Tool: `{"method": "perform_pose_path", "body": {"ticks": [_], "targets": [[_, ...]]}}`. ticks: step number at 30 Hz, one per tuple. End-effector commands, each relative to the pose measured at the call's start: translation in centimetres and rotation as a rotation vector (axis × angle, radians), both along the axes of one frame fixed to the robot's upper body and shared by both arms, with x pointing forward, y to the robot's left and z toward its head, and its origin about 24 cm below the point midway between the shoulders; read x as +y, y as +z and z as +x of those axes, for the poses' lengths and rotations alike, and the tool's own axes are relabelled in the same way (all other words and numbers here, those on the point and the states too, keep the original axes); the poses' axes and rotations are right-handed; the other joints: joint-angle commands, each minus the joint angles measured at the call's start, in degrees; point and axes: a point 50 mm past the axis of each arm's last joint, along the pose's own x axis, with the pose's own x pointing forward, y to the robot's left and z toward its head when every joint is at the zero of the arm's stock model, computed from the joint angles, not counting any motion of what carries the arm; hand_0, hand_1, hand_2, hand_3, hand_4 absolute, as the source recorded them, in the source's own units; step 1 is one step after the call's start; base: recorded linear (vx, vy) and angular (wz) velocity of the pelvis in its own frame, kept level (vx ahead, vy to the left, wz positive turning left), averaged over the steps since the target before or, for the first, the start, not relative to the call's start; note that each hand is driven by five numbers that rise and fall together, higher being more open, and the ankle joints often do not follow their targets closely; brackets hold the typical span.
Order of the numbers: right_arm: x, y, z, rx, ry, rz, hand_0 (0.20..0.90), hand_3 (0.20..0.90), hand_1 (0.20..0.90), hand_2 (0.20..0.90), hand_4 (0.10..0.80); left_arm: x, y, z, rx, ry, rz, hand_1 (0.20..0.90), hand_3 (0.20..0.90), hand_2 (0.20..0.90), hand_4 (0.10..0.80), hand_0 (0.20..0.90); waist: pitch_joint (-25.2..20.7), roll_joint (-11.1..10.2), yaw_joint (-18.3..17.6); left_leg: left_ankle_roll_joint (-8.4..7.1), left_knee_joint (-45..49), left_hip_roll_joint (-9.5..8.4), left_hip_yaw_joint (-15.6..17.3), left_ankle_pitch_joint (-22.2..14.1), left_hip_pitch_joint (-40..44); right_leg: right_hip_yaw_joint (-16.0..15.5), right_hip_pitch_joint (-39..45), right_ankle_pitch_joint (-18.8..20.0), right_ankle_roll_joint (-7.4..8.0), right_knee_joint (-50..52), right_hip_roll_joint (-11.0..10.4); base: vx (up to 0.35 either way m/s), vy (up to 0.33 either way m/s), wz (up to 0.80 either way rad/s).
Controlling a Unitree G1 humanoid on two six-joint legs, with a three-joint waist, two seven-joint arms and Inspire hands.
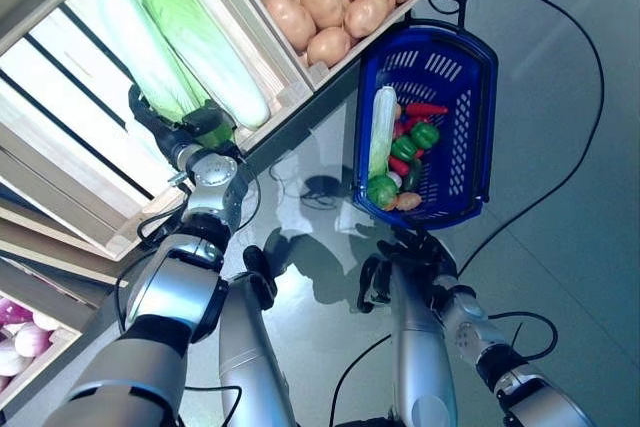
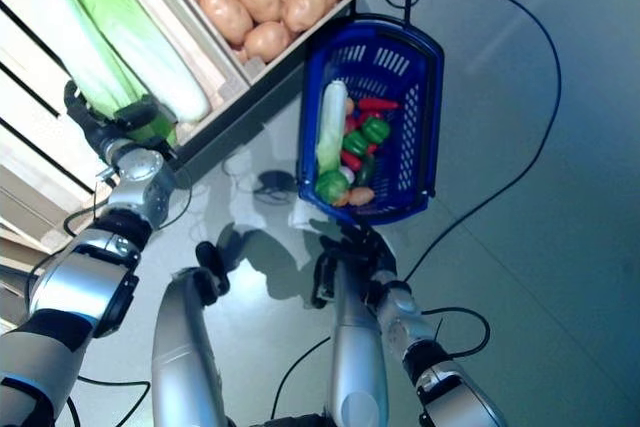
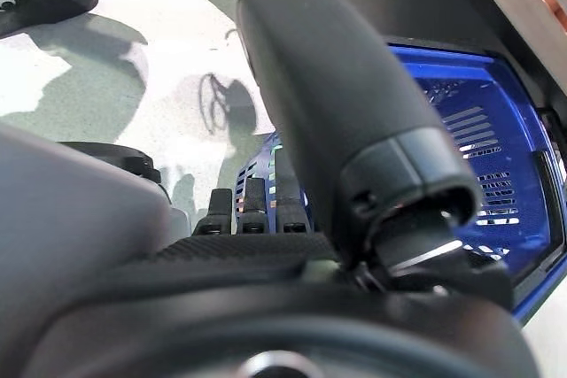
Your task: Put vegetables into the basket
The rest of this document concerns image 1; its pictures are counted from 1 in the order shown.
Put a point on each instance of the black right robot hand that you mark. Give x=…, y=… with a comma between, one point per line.
x=420, y=252

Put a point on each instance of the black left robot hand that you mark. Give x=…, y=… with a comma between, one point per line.
x=150, y=122

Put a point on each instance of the green white napa cabbage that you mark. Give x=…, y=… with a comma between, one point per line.
x=215, y=57
x=382, y=122
x=130, y=37

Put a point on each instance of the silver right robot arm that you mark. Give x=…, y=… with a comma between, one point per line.
x=467, y=332

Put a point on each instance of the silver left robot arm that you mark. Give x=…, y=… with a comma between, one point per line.
x=170, y=292

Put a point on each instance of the blue plastic shopping basket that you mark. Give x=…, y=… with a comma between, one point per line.
x=470, y=72

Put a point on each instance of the white-slatted wooden crate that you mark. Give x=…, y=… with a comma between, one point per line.
x=100, y=177

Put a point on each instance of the dark green bell pepper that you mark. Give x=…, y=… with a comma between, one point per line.
x=414, y=176

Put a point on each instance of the silver right robot leg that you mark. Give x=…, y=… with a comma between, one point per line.
x=425, y=347

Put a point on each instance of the silver robot leg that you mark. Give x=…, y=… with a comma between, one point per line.
x=250, y=357
x=425, y=347

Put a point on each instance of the wooden potato crate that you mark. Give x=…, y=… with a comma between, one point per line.
x=306, y=78

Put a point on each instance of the silver left robot leg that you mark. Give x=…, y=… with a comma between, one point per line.
x=250, y=357

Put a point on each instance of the wooden turnip crate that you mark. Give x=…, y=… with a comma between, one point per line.
x=55, y=352

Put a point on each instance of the wooden display rack dark frame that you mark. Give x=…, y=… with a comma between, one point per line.
x=330, y=112

